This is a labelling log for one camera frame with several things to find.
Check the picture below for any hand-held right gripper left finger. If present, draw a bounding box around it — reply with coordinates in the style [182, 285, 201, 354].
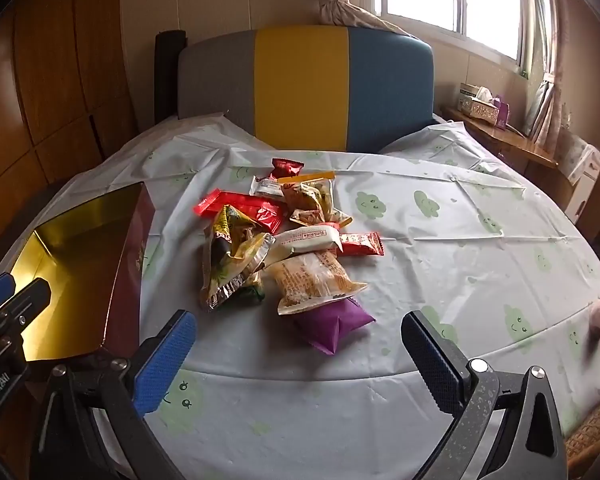
[27, 309, 198, 480]

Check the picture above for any wooden wardrobe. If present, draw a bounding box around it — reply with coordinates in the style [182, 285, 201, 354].
[0, 0, 141, 281]

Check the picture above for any wooden side table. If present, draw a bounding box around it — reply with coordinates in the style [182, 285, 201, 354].
[440, 105, 600, 241]

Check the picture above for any wicker chair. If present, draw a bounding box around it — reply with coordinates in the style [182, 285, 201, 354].
[565, 400, 600, 466]

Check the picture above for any red patterned snack packet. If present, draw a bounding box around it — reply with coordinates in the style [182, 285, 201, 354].
[337, 231, 385, 258]

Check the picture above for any hanging beige curtain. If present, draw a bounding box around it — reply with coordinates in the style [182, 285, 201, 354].
[525, 0, 578, 146]

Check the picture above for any large plain red packet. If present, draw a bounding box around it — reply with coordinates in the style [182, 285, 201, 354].
[194, 189, 287, 235]

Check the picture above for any small white snack packet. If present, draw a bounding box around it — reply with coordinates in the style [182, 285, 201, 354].
[249, 176, 287, 198]

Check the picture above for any maroon and gold tin box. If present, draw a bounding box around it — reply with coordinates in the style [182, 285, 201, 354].
[22, 181, 157, 363]

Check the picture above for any grey yellow blue chair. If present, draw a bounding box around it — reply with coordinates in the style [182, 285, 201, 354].
[177, 25, 435, 153]

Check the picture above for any patterned tissue box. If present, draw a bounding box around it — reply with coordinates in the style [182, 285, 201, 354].
[457, 82, 501, 126]

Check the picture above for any clear white snack packet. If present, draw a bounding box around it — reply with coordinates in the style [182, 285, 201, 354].
[265, 250, 370, 316]

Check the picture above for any small purple box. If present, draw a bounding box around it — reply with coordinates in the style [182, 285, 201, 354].
[495, 92, 512, 128]

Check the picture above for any clear packet yellow edge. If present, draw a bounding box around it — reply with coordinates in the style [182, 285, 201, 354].
[289, 195, 353, 228]

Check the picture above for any purple snack packet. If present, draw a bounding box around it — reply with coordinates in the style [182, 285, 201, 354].
[294, 296, 377, 356]

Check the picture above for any yellow green crinkled packet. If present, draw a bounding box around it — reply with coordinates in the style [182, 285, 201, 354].
[207, 204, 277, 266]

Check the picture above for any long white snack packet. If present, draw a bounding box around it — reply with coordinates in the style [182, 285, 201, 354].
[272, 225, 345, 256]

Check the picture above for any small dark red packet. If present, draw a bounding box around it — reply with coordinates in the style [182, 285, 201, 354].
[271, 158, 306, 181]

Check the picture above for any white printed tablecloth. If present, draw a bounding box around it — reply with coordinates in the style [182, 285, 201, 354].
[0, 110, 600, 480]

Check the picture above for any yellow green foil snack bag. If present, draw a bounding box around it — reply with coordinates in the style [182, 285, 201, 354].
[197, 240, 266, 312]

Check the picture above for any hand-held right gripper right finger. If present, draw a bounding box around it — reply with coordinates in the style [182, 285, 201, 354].
[401, 310, 568, 480]

